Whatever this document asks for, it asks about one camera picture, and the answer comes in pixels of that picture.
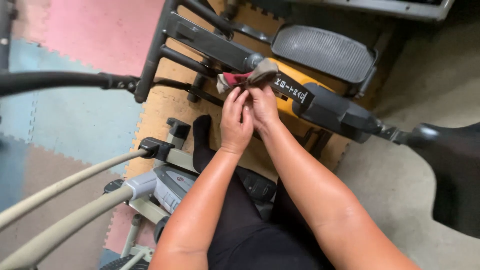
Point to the person's left hand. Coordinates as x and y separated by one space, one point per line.
235 129

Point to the person's right hand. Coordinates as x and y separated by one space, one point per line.
266 108

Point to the person's left fingers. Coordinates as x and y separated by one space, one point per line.
235 99

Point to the person's right fingers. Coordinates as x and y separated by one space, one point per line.
258 92

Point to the grey and red cloth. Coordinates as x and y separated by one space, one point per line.
262 71

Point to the black sock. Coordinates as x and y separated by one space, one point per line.
202 138

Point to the tan foam mat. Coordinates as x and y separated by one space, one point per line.
168 108

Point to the grey ribbed foot pedal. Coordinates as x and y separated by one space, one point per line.
322 52

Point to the yellow black elliptical machine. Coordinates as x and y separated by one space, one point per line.
337 108

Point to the grey beige exercise machine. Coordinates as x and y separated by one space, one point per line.
172 183

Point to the black trousers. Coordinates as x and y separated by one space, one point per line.
243 232

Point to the large pink foam mat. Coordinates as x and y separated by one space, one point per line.
97 33

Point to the light blue foam mat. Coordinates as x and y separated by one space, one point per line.
82 123

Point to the small pink foam mat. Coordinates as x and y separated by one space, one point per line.
120 228

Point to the brown foam mat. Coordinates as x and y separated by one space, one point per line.
56 165

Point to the black ribbed pedal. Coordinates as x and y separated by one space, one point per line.
120 264

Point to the black machine housing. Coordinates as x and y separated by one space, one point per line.
453 168

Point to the black upright pole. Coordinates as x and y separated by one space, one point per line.
5 33

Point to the grey metal frame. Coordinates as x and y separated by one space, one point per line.
375 8

